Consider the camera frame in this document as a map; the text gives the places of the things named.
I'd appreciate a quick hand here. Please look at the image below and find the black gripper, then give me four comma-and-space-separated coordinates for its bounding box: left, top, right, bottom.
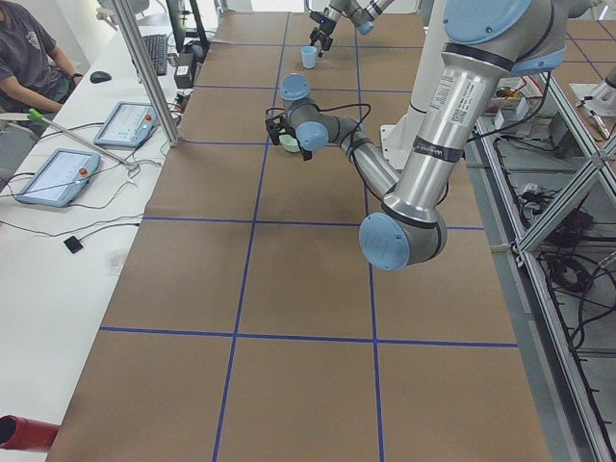
310, 20, 335, 58
291, 137, 313, 162

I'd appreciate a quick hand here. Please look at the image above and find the light blue paper cup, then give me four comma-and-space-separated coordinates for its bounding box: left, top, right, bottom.
300, 45, 319, 69

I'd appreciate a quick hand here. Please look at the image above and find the light green ceramic bowl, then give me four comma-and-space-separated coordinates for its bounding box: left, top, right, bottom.
279, 135, 300, 153

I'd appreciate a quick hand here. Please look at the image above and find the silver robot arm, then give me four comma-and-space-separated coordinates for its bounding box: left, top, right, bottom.
309, 0, 393, 58
280, 1, 591, 270

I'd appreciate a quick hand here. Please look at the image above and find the black power supply box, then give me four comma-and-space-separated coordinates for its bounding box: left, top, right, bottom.
174, 53, 196, 90

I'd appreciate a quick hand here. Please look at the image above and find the black keyboard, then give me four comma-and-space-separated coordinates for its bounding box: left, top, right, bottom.
141, 34, 167, 76

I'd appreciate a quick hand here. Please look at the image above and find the far teach pendant tablet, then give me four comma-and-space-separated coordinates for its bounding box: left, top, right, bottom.
93, 101, 159, 149

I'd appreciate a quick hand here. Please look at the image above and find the teach pendant tablet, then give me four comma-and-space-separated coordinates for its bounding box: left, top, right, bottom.
15, 148, 101, 208
93, 101, 159, 149

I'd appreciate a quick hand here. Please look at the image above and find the black computer mouse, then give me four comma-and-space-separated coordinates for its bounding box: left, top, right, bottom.
90, 70, 112, 84

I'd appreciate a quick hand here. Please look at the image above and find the near teach pendant tablet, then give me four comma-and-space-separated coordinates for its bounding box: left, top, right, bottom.
15, 148, 101, 208

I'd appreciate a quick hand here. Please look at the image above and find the small black square pad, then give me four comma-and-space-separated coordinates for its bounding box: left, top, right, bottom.
64, 236, 84, 254

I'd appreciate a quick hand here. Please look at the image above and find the seated person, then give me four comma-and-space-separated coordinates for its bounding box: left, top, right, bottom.
1, 1, 83, 116

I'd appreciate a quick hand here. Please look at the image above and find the red cylinder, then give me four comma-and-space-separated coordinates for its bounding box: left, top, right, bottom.
1, 415, 60, 453

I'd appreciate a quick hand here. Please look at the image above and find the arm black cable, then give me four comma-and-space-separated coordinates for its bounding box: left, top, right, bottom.
265, 102, 373, 160

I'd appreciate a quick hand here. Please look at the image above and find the white camera pole base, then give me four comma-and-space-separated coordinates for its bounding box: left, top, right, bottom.
380, 0, 449, 170

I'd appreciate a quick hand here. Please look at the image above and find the aluminium frame post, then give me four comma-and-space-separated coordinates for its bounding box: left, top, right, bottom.
112, 0, 179, 147

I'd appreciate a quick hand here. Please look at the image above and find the metal rod green handle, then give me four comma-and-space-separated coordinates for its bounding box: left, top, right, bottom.
1, 109, 138, 171

